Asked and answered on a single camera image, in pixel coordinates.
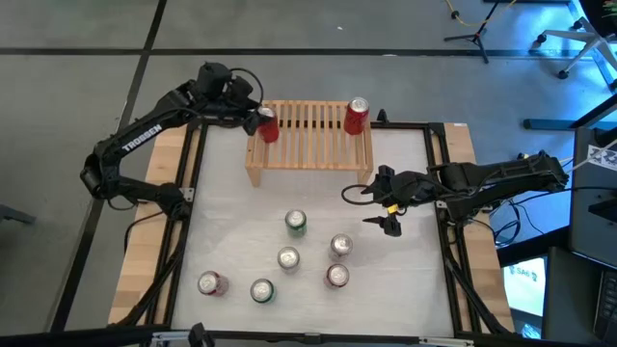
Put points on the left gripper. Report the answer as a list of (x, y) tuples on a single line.
[(231, 103)]

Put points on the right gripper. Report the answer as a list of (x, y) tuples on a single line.
[(410, 187)]

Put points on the silver Diet Coke can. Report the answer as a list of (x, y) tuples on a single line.
[(340, 245), (288, 258)]

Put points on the red Star Wars Coca-Cola can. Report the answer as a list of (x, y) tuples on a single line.
[(337, 274)]

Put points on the green Sprite can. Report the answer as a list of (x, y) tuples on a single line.
[(295, 221), (262, 290)]

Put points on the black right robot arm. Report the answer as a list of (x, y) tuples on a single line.
[(506, 178)]

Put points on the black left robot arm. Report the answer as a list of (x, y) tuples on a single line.
[(140, 137)]

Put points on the wooden slatted shelf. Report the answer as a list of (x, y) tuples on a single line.
[(313, 149)]

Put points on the black desk foot bar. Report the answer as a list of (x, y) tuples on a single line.
[(544, 124)]

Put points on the dark desk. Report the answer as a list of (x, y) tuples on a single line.
[(593, 217)]

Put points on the black tripod stand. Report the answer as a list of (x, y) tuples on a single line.
[(477, 36)]

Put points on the white marker paper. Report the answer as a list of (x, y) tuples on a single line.
[(605, 158)]

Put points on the black keyboard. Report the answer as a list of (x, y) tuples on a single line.
[(608, 308)]

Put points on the grey furniture foot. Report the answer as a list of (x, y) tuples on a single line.
[(17, 215)]

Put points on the office chair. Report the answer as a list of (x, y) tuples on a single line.
[(590, 41)]

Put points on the silver metal bracket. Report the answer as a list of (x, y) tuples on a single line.
[(171, 336), (446, 342)]

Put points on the black metal table frame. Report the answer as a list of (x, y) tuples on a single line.
[(289, 336)]

